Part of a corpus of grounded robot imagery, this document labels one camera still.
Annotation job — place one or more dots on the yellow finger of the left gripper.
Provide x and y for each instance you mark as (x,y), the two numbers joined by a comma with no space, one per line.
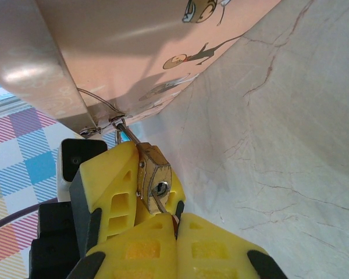
(110,180)
(177,197)

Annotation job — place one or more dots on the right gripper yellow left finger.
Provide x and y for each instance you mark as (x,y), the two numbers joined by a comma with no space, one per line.
(145,255)

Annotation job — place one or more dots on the small brass padlock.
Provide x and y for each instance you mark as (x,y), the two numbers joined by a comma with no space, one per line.
(152,168)

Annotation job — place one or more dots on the pink cartoon tin box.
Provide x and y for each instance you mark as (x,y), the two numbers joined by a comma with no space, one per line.
(110,43)

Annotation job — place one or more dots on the left aluminium floor rail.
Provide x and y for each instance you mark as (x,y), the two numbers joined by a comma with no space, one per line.
(8,107)

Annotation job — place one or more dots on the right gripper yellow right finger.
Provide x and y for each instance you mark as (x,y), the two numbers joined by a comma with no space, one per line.
(215,255)

